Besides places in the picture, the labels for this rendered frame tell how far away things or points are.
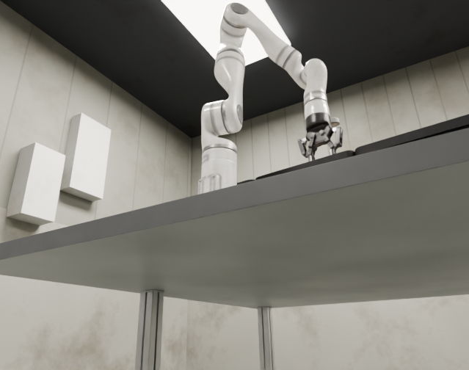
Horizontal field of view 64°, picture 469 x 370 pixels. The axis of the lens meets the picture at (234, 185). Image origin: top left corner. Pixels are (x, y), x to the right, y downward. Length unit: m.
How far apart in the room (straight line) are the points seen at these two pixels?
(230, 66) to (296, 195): 0.68
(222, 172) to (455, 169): 0.57
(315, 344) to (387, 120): 2.03
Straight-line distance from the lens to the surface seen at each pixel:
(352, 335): 3.25
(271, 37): 1.29
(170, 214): 0.61
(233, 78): 1.09
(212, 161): 0.93
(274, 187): 0.52
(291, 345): 3.41
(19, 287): 2.77
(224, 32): 1.34
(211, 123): 1.01
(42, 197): 2.74
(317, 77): 1.23
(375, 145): 0.98
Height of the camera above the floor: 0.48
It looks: 23 degrees up
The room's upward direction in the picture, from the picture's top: 1 degrees counter-clockwise
